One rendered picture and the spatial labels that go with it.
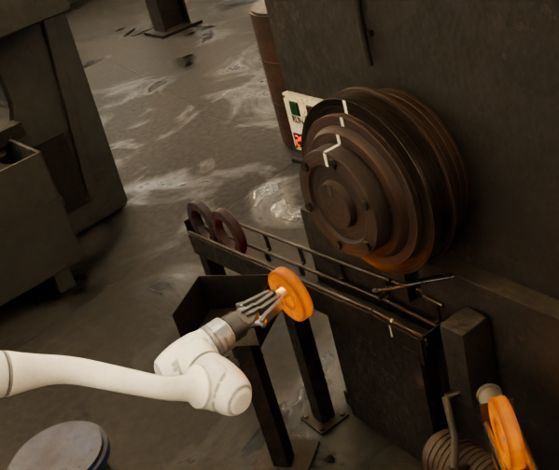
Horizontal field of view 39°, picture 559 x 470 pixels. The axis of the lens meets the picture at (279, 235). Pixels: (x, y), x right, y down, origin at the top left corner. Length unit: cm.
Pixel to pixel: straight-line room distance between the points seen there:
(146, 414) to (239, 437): 45
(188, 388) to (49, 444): 88
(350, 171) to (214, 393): 59
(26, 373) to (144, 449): 139
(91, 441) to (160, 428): 65
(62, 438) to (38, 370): 84
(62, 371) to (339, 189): 74
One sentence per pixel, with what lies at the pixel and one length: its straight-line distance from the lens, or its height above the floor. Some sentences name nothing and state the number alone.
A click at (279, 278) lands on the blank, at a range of 209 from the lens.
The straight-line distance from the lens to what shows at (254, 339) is 238.
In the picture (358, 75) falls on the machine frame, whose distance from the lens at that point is 202.
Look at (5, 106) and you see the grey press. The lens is 455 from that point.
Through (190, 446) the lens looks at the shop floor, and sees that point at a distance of 304.
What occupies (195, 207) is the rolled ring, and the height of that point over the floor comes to 74.
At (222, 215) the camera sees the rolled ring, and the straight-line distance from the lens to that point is 277.
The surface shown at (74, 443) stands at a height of 43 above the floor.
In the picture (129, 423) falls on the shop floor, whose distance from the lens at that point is 326.
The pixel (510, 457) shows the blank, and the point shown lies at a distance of 175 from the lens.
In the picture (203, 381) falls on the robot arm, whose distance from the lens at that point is 184.
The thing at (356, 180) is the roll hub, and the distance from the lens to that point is 177.
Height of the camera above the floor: 200
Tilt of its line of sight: 29 degrees down
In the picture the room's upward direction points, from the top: 16 degrees counter-clockwise
